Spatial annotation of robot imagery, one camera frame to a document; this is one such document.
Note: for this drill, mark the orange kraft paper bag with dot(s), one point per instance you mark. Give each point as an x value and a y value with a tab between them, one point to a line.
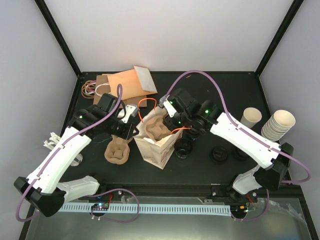
135	82

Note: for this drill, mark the brown pulp cup carrier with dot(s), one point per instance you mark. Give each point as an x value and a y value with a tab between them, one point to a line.
118	150

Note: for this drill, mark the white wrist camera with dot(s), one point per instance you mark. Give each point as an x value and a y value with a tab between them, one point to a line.
160	108
131	111

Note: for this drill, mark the separated brown cup carrier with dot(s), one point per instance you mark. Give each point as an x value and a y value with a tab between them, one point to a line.
155	129

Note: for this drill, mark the black plastic cup lid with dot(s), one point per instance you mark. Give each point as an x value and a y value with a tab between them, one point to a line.
219	155

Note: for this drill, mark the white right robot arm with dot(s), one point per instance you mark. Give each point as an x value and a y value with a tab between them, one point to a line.
273	159

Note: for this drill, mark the stack of paper cups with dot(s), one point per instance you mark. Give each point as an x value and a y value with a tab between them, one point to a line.
278	125

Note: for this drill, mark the single paper coffee cup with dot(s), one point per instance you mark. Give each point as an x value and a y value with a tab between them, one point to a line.
251	116

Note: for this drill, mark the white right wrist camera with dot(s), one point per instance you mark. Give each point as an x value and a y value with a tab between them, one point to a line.
160	108

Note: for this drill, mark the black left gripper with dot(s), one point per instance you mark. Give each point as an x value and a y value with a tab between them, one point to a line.
127	134

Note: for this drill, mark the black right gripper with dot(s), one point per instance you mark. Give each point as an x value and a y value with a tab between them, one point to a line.
169	124

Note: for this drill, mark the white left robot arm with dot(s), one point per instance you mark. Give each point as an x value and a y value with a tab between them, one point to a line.
42	188

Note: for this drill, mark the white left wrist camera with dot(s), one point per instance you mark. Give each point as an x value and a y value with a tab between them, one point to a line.
131	111

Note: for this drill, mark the white slotted cable rail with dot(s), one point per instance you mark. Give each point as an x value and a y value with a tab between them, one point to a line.
132	208

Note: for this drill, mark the printed white paper bag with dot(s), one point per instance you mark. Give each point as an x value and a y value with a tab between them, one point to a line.
156	153

